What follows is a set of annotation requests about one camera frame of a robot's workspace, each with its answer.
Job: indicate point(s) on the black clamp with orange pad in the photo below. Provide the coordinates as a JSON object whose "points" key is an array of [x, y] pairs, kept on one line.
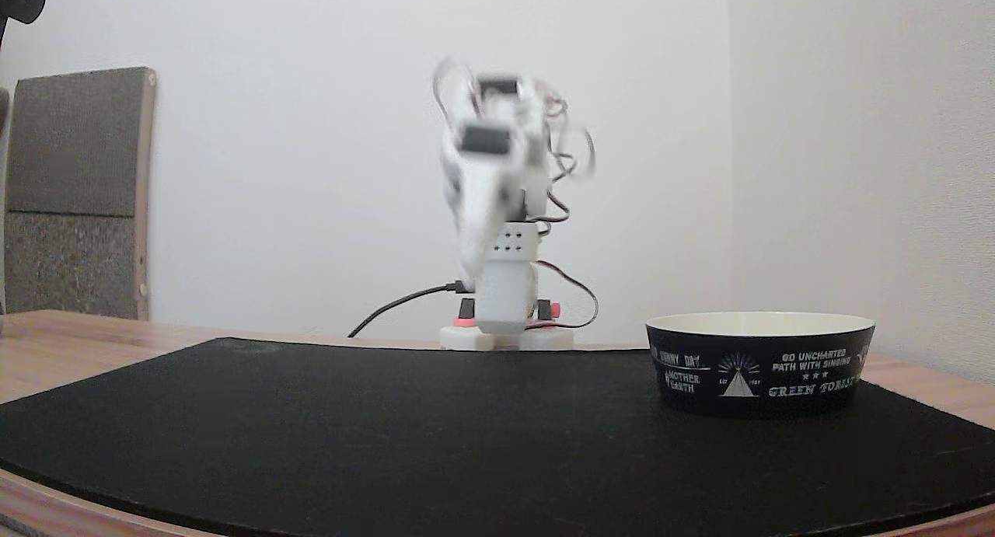
{"points": [[465, 315], [548, 310]]}

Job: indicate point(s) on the black device on stand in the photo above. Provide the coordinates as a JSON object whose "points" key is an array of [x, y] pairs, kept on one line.
{"points": [[19, 1]]}

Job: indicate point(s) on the navy paper bowl white print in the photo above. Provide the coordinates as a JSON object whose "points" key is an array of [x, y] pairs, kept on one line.
{"points": [[758, 370]]}

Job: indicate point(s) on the black desk mat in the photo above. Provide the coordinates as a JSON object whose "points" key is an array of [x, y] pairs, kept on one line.
{"points": [[435, 436]]}

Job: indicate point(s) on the grey panel with wood edge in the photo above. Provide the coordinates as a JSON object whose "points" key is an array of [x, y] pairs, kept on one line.
{"points": [[74, 195]]}

